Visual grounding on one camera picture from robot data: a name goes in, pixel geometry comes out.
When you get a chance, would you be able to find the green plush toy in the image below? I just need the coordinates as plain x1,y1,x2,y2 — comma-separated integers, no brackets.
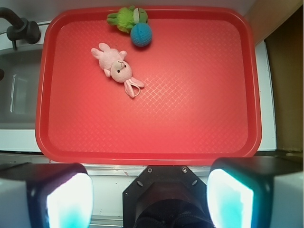
106,6,149,34

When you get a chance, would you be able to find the steel sink basin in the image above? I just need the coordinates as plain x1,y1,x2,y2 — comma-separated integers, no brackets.
0,46,42,130

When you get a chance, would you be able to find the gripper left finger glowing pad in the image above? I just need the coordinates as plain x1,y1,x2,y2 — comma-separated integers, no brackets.
0,163,94,228

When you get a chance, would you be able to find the red plastic tray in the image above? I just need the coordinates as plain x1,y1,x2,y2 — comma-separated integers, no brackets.
36,6,262,165

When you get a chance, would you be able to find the blue foam ball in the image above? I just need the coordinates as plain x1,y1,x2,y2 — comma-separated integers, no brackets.
130,23,152,48

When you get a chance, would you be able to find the dark metal faucet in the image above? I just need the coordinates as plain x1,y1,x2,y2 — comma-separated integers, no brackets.
0,7,41,50

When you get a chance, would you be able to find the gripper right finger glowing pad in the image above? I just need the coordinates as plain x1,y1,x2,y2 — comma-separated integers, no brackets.
207,156,304,228

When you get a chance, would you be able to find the pink plush bunny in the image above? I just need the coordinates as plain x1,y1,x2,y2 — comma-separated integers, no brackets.
91,43,144,98

